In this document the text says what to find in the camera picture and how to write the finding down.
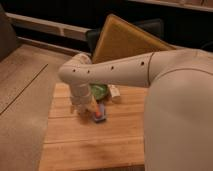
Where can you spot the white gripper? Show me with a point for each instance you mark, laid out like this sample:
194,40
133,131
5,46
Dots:
81,97

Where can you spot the orange pepper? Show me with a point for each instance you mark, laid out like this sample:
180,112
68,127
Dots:
97,111

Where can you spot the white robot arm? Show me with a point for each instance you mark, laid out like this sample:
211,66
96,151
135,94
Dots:
178,111

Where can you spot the white box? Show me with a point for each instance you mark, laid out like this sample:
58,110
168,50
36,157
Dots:
115,93

